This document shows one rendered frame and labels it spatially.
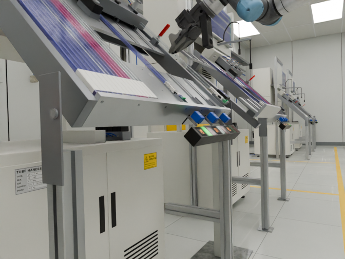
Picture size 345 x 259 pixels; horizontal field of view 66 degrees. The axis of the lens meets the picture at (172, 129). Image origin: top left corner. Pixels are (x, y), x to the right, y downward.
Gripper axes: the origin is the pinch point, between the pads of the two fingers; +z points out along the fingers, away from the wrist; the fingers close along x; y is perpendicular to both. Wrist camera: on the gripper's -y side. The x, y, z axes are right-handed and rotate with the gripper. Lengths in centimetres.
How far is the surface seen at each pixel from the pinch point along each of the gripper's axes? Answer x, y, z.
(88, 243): 34, -45, 47
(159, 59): -7.9, 7.4, 9.3
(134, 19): 2.1, 22.9, 4.6
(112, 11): 14.4, 22.7, 5.9
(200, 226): -68, -65, 74
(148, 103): 45, -31, -2
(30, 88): -48, 109, 140
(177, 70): -7.9, -2.7, 5.3
